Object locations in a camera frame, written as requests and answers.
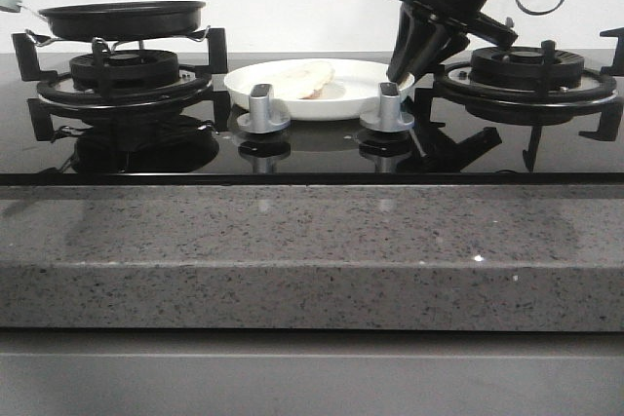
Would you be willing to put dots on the right black burner grate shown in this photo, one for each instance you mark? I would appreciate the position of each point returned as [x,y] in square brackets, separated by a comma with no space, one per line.
[536,94]

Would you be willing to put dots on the right silver stove knob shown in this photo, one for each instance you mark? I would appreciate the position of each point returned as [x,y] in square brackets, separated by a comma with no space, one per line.
[388,116]

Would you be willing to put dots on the right black burner head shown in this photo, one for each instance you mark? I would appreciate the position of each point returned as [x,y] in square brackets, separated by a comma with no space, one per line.
[521,68]

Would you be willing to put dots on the grey cabinet front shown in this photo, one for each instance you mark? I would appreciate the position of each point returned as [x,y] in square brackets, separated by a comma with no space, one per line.
[166,372]

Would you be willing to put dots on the black glass cooktop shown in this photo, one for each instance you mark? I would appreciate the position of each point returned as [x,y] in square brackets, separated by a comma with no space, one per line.
[202,145]

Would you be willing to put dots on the left black burner grate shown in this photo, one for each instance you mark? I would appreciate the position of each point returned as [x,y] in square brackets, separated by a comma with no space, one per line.
[56,95]

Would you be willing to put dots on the black burner head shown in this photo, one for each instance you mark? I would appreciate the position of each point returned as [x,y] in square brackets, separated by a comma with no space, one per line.
[127,70]
[521,68]

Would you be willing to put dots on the white round plate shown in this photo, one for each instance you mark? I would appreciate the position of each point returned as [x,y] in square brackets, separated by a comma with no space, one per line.
[353,89]

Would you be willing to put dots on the black frying pan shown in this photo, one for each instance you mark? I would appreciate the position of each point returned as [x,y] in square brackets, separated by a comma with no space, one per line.
[123,21]

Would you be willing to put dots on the left black burner head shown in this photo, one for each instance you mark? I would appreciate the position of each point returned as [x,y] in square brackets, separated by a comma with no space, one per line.
[127,70]

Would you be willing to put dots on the black burner grate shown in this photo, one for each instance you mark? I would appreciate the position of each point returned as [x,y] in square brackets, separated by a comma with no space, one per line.
[56,95]
[536,94]

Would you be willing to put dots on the left silver stove knob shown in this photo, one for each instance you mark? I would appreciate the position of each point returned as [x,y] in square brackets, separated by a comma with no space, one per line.
[266,114]

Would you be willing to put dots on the silver stove knob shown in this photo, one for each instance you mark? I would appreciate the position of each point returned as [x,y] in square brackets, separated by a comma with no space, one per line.
[266,114]
[388,116]

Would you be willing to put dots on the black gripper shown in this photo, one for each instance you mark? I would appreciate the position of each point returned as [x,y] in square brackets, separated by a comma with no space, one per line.
[422,44]

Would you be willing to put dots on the fried egg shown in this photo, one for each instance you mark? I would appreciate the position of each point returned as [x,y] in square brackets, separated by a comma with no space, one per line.
[301,81]

